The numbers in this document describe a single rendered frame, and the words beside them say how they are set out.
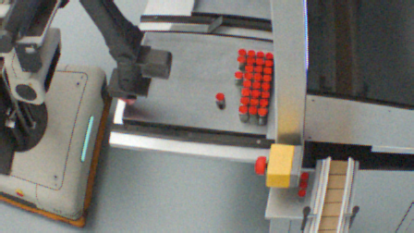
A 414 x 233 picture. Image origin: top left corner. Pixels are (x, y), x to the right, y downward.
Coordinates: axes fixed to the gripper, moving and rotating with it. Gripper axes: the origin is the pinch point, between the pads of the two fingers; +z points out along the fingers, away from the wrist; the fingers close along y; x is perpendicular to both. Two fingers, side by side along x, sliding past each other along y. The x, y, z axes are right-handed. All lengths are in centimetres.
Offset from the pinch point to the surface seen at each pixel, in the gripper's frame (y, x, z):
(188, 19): 9.5, 26.2, -1.0
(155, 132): 7.9, -7.6, -0.8
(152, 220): 1, 3, 91
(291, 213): 42.5, -24.5, -2.8
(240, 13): 22.5, 31.5, -0.7
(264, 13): 29.0, 32.7, -1.5
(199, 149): 18.2, -9.5, 0.0
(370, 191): 68, -12, 9
